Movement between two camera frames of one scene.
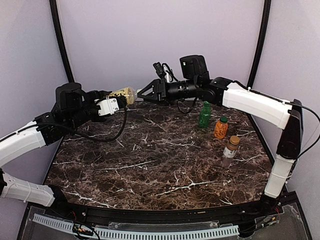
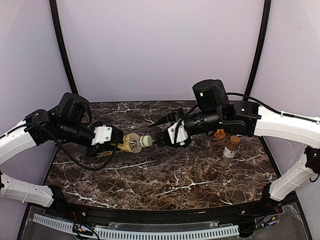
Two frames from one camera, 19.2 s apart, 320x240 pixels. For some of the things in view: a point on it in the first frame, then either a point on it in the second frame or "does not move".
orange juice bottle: x=221 y=128 does not move
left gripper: x=122 y=100 -> x=117 y=135
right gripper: x=161 y=90 -> x=172 y=117
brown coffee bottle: x=229 y=151 does not move
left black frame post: x=53 y=4 does not move
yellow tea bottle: x=129 y=92 -> x=131 y=143
